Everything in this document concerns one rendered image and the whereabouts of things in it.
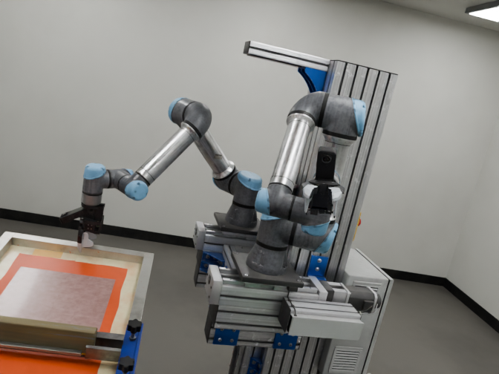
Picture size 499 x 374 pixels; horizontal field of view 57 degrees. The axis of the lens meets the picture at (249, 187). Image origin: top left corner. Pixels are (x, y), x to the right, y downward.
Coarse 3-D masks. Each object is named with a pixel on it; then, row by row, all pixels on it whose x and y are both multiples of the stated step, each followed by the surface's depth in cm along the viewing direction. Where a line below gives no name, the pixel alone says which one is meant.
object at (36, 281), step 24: (24, 264) 170; (48, 264) 173; (72, 264) 176; (0, 288) 154; (24, 288) 157; (48, 288) 160; (0, 312) 143; (24, 312) 146; (48, 312) 148; (0, 360) 126; (24, 360) 128
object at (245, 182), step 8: (232, 176) 212; (240, 176) 206; (248, 176) 206; (256, 176) 210; (232, 184) 209; (240, 184) 205; (248, 184) 204; (256, 184) 205; (232, 192) 211; (240, 192) 206; (248, 192) 205; (256, 192) 206; (240, 200) 206; (248, 200) 205
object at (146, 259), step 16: (0, 240) 174; (16, 240) 179; (32, 240) 180; (48, 240) 182; (64, 240) 184; (0, 256) 169; (96, 256) 185; (112, 256) 186; (128, 256) 186; (144, 256) 187; (144, 272) 176; (144, 288) 167; (128, 320) 149
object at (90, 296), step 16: (80, 272) 173; (96, 272) 175; (112, 272) 177; (64, 288) 162; (80, 288) 164; (96, 288) 166; (112, 288) 168; (64, 304) 154; (80, 304) 156; (96, 304) 158; (112, 304) 160; (48, 320) 145; (64, 320) 147; (80, 320) 148; (96, 320) 150; (112, 320) 152; (32, 352) 131; (32, 368) 126; (48, 368) 128; (64, 368) 129; (80, 368) 130; (96, 368) 131
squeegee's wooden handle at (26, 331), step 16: (0, 320) 126; (16, 320) 127; (32, 320) 129; (0, 336) 127; (16, 336) 128; (32, 336) 128; (48, 336) 128; (64, 336) 129; (80, 336) 129; (96, 336) 133
